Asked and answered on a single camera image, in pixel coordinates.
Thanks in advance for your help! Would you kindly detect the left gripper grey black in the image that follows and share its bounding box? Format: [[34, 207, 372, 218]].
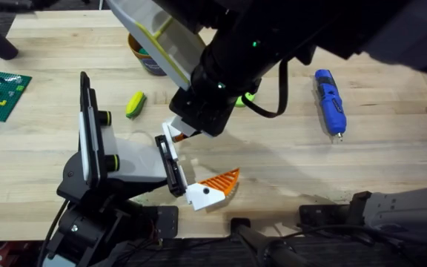
[[56, 120, 241, 211]]

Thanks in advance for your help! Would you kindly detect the blue electric screwdriver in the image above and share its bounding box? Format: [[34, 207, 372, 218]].
[[314, 68, 348, 142]]

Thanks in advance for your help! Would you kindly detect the yellow green corn toy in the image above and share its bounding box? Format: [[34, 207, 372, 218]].
[[125, 90, 148, 120]]

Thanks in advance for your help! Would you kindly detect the orange blue toy tub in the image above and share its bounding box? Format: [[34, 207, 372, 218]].
[[127, 32, 168, 77]]

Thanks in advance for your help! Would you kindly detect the right wrist upright plate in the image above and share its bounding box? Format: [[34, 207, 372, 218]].
[[105, 0, 208, 92]]

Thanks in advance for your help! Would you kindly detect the wrist upright plate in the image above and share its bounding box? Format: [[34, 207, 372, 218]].
[[78, 71, 107, 188], [105, 0, 208, 92]]

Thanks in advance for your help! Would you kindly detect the left wrist upright plate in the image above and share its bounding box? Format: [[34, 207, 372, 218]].
[[78, 71, 107, 188]]

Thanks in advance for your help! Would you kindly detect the black pole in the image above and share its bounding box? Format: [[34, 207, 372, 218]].
[[229, 217, 313, 267]]

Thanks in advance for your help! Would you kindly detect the green board with toy blocks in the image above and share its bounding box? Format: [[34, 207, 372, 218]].
[[0, 70, 33, 128]]

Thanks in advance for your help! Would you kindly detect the black rail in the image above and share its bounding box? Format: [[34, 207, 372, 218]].
[[98, 202, 427, 267]]

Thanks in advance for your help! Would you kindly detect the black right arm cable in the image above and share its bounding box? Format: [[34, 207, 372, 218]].
[[240, 58, 289, 119]]

